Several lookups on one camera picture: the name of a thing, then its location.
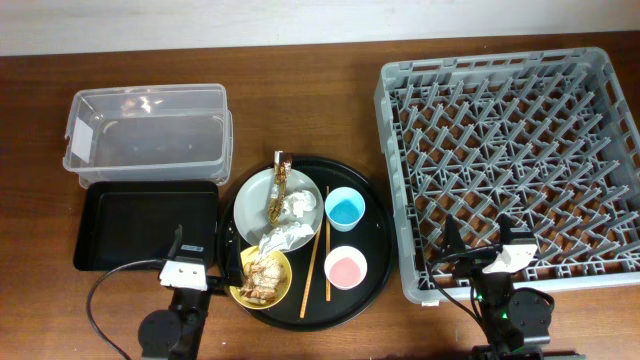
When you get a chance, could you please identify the food scraps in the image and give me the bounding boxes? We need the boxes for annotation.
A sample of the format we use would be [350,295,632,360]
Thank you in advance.
[239,255,287,306]

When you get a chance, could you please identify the grey plate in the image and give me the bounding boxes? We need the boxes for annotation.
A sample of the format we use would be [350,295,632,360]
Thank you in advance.
[233,168,324,253]

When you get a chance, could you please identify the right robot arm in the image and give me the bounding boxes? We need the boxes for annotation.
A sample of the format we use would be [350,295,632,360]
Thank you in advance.
[428,214,584,360]

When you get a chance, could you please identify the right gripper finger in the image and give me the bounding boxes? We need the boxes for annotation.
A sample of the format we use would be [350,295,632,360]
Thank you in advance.
[497,214,534,245]
[443,214,466,256]

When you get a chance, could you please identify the black rectangular tray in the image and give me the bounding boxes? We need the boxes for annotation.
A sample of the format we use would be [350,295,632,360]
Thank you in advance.
[73,181,218,271]

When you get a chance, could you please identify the white tissue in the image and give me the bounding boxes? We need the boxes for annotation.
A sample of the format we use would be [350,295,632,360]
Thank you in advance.
[281,190,317,218]

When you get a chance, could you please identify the grey dishwasher rack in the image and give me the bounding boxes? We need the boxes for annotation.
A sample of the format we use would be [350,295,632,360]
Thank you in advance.
[374,47,639,304]

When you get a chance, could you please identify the round black tray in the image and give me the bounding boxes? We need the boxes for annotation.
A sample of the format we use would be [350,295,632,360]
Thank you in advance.
[247,156,397,331]

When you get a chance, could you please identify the yellow bowl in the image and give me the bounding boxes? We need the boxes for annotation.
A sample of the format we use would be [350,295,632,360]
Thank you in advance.
[229,246,293,310]

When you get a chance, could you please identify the blue cup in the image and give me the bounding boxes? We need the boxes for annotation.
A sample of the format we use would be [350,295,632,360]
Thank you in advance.
[324,187,366,232]

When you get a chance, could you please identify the clear plastic bin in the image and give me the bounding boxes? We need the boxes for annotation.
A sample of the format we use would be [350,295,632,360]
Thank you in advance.
[62,83,234,188]

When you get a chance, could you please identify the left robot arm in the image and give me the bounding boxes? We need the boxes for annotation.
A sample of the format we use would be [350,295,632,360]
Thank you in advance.
[138,228,245,359]

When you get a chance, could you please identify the wooden chopstick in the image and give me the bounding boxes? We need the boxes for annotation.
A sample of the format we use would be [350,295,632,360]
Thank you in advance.
[299,230,321,319]
[325,185,331,302]

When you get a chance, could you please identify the white napkin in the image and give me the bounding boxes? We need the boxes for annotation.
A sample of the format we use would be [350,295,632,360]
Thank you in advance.
[258,222,315,257]

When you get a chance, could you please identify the pink cup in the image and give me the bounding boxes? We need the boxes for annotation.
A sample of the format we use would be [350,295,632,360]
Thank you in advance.
[324,246,368,290]

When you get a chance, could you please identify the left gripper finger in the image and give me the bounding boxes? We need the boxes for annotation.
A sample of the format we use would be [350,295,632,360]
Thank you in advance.
[167,225,183,260]
[223,240,245,286]

